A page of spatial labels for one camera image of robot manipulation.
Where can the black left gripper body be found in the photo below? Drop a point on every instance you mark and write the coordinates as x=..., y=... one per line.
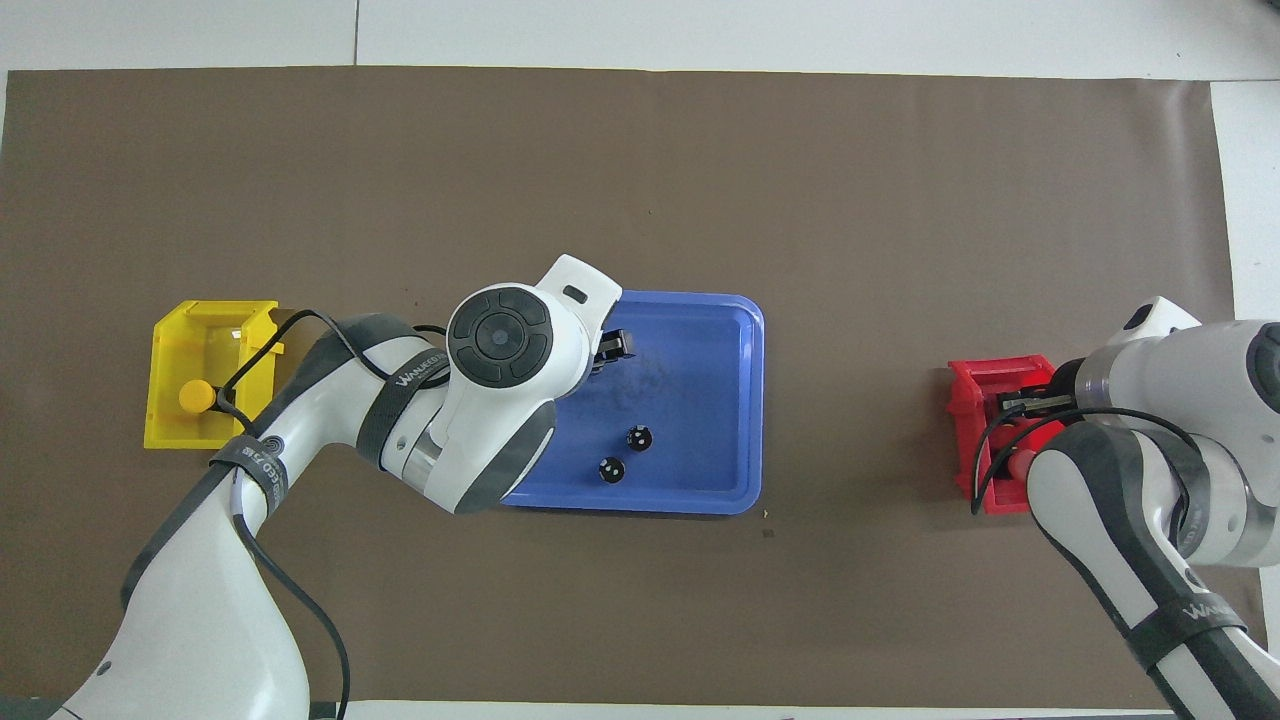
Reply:
x=612, y=350

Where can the black button base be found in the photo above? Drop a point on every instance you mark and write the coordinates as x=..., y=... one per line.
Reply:
x=639, y=437
x=611, y=470

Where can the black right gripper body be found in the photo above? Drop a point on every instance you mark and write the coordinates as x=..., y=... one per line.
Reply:
x=1065, y=385

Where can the blue plastic tray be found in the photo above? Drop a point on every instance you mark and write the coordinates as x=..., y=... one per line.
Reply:
x=690, y=400

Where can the red plastic bin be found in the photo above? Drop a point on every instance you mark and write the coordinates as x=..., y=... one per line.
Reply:
x=970, y=400

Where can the yellow push button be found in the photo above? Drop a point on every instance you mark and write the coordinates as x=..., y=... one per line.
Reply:
x=196, y=397

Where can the yellow plastic bin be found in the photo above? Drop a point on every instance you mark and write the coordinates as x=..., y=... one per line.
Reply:
x=180, y=345

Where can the brown table mat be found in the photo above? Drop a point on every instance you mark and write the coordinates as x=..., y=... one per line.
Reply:
x=640, y=180

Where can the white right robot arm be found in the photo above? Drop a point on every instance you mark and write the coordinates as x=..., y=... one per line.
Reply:
x=1190, y=400

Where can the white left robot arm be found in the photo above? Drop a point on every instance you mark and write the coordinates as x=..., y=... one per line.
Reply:
x=230, y=600

